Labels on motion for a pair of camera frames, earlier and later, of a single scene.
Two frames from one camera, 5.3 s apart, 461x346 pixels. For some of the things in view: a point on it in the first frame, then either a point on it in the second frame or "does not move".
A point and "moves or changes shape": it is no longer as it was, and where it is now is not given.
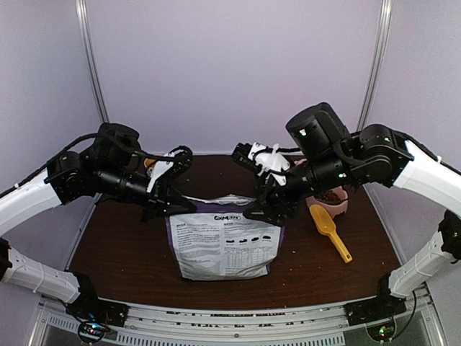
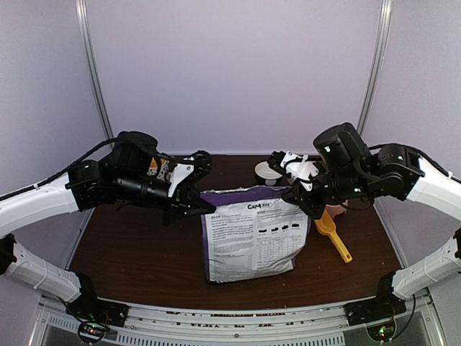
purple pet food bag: (214, 239) moves or changes shape
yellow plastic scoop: (325, 225) does not move
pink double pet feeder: (335, 209) does not move
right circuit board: (382, 330) does not move
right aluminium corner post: (377, 65) does not move
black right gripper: (271, 191) to (296, 193)
